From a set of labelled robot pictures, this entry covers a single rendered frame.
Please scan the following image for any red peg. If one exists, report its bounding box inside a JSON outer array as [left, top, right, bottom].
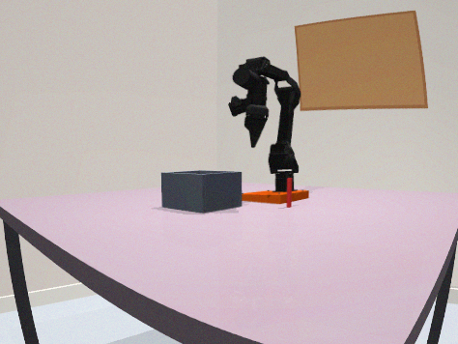
[[286, 179, 292, 208]]

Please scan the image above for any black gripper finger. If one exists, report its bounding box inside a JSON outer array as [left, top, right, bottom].
[[244, 125, 257, 148], [246, 116, 268, 144]]

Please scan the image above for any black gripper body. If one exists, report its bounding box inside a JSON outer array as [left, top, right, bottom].
[[244, 92, 270, 126]]

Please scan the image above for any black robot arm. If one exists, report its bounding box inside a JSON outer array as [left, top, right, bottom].
[[228, 56, 301, 192]]

